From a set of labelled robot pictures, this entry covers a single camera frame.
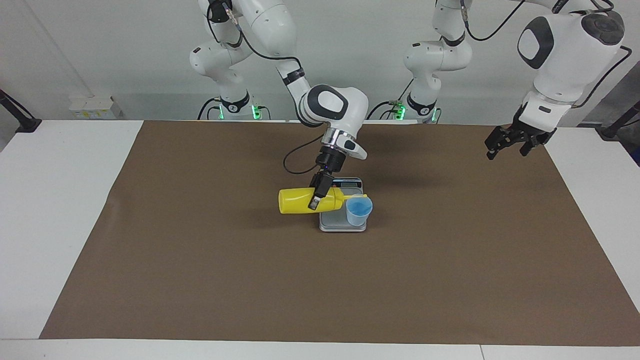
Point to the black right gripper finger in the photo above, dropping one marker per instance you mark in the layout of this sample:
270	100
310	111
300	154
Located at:
320	197

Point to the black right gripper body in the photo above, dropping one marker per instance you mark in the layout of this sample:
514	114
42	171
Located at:
330	162

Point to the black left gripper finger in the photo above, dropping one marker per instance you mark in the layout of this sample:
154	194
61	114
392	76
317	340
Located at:
527	149
497	140

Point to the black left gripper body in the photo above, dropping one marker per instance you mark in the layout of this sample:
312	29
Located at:
530	136

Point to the yellow squeeze bottle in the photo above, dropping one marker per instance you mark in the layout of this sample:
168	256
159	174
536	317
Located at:
295	200

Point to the light blue plastic cup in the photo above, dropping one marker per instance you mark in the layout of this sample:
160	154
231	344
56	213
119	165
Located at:
359	211

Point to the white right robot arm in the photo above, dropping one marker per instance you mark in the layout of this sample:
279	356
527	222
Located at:
350	107

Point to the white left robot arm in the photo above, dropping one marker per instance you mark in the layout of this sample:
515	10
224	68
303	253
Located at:
565	65

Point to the silver digital kitchen scale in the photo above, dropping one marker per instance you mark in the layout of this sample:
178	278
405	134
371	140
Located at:
332	222

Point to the black stand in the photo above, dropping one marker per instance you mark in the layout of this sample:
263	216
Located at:
609	132
27	125

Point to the brown paper table mat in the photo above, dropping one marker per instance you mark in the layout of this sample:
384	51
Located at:
320	290

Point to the white wall power socket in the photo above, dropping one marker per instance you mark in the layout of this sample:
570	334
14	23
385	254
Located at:
90	106

